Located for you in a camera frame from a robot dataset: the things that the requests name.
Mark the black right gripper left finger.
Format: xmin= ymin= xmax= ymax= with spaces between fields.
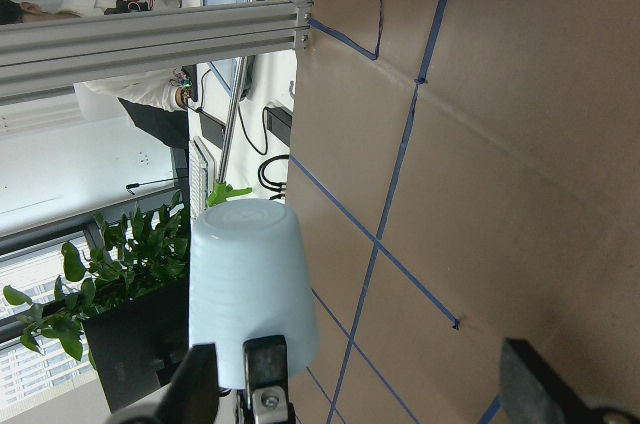
xmin=157 ymin=344 xmax=219 ymax=424

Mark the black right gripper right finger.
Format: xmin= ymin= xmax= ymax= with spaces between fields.
xmin=500 ymin=338 xmax=600 ymax=424

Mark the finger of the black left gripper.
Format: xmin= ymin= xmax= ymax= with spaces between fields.
xmin=236 ymin=335 xmax=296 ymax=423

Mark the light blue ikea cup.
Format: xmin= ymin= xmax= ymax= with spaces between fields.
xmin=188 ymin=199 xmax=320 ymax=389

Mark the black monitor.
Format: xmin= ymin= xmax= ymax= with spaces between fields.
xmin=83 ymin=279 xmax=188 ymax=412

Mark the green potted plant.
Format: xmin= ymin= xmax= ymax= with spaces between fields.
xmin=2 ymin=192 xmax=191 ymax=361

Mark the metal reacher grabber tool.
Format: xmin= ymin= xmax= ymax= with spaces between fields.
xmin=205 ymin=0 xmax=266 ymax=209

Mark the white keyboard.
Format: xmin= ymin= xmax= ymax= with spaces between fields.
xmin=189 ymin=136 xmax=216 ymax=220

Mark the black smartphone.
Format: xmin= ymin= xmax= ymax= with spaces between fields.
xmin=199 ymin=112 xmax=226 ymax=148

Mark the black power adapter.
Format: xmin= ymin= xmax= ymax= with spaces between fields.
xmin=266 ymin=106 xmax=293 ymax=146

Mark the person in white shirt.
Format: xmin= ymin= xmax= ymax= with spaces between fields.
xmin=0 ymin=0 xmax=201 ymax=150

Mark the coiled black cable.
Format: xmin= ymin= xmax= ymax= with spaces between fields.
xmin=257 ymin=153 xmax=291 ymax=203

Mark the aluminium frame post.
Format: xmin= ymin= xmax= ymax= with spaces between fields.
xmin=1 ymin=0 xmax=313 ymax=104

